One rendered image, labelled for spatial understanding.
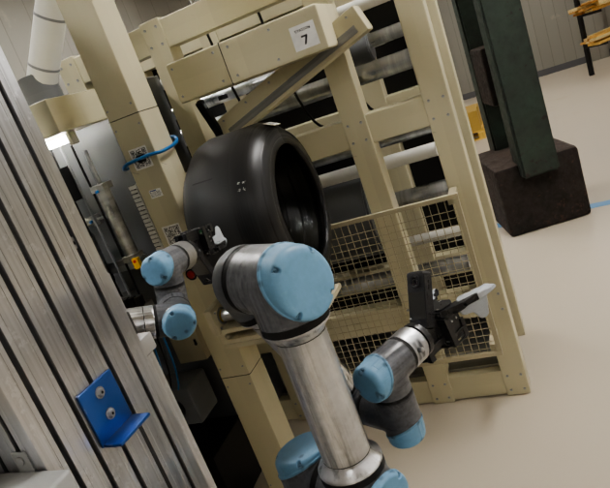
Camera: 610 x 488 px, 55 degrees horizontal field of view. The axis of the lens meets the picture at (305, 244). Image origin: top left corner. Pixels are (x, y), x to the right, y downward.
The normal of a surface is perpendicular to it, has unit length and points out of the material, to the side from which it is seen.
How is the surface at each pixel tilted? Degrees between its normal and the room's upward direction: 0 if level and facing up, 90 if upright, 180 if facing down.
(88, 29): 90
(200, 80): 90
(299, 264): 84
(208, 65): 90
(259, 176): 64
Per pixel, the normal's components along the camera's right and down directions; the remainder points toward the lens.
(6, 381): 0.88, -0.20
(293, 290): 0.61, -0.15
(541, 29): -0.33, 0.37
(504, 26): -0.07, 0.28
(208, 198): -0.41, -0.13
